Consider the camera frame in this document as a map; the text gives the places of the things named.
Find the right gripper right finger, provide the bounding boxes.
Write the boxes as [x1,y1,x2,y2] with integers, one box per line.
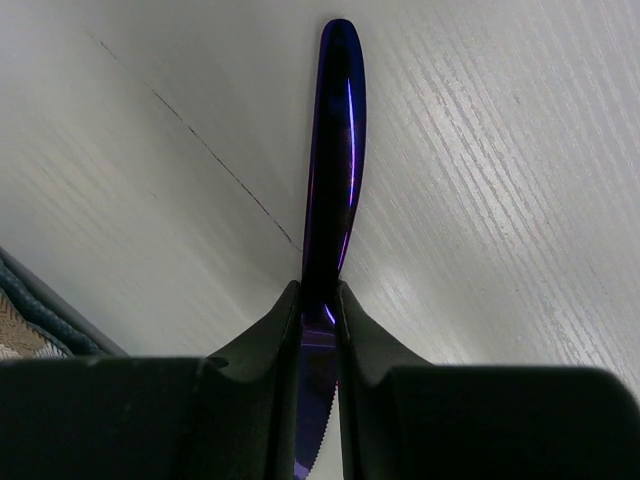
[336,284,639,479]

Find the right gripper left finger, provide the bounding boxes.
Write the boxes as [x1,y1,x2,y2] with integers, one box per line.
[1,282,300,479]

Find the blue beige checked cloth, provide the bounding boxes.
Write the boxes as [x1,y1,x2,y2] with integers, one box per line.
[1,251,126,359]

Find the purple knife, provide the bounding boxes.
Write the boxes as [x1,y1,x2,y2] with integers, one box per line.
[293,19,367,479]

